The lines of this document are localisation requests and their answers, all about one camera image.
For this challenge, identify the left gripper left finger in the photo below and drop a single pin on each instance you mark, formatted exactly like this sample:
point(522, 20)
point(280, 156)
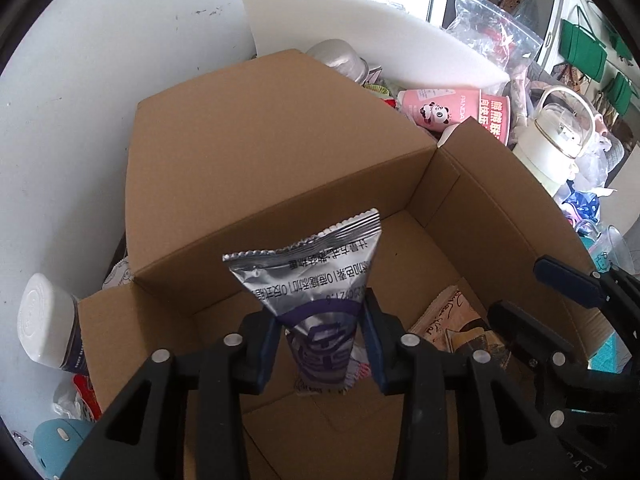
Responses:
point(141, 435)

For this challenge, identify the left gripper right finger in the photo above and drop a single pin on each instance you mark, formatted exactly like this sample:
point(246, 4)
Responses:
point(462, 416)

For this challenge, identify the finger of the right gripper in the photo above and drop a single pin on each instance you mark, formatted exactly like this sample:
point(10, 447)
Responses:
point(539, 347)
point(575, 285)

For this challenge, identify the red gold snack packet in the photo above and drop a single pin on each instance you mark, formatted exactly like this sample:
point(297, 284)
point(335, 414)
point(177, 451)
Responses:
point(86, 392)

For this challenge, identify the tan snack wrapper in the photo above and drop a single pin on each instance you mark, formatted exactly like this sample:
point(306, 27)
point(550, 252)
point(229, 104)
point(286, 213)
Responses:
point(450, 323)

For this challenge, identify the purple silver snack packet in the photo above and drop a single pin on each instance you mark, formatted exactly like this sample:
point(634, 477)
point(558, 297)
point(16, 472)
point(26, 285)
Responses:
point(315, 289)

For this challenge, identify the teal printed table mat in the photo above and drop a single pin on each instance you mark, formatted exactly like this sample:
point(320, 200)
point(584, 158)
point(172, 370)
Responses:
point(612, 357)

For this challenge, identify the light blue robot figure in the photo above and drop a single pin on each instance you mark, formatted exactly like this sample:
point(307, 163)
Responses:
point(55, 443)

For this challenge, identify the cream water jug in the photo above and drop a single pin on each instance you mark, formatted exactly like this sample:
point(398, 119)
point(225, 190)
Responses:
point(562, 143)

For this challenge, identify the white cap blue jar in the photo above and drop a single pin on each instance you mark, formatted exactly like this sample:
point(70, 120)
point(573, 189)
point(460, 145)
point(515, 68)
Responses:
point(48, 326)

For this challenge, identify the pink panda paper cups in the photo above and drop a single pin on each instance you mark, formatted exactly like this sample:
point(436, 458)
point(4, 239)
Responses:
point(436, 110)

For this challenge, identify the green tote bag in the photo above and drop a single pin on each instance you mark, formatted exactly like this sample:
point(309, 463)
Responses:
point(581, 48)

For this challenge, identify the clear zip plastic bag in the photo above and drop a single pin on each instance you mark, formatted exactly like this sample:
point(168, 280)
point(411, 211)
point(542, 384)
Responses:
point(495, 34)

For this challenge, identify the brown cardboard box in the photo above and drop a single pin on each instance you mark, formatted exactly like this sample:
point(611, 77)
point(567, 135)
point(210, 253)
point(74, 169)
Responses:
point(263, 154)

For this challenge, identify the silver metal bowl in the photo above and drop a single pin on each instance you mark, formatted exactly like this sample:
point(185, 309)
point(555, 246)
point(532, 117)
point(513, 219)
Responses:
point(341, 57)

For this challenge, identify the white foam board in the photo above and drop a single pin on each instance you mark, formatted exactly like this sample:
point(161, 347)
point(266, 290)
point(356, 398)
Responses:
point(414, 53)

